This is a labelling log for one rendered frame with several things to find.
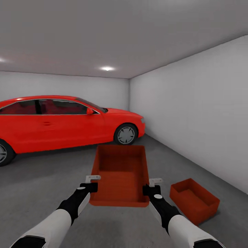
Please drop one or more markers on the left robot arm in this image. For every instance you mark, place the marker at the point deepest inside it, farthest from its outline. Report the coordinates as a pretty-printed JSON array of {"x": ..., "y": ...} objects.
[{"x": 51, "y": 232}]

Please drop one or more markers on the car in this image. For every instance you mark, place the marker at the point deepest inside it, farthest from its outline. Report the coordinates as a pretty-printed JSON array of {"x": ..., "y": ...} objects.
[{"x": 49, "y": 122}]

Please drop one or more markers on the storage box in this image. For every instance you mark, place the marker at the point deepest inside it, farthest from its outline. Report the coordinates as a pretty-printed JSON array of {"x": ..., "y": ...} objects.
[
  {"x": 194, "y": 200},
  {"x": 123, "y": 171}
]

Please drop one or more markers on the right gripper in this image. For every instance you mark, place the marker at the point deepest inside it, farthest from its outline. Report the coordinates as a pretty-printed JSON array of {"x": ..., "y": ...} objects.
[{"x": 147, "y": 189}]

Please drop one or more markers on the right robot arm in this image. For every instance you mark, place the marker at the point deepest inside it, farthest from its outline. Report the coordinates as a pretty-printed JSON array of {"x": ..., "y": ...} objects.
[{"x": 183, "y": 233}]

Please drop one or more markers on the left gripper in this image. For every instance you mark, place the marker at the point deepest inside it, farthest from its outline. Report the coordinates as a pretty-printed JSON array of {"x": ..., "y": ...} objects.
[{"x": 93, "y": 186}]

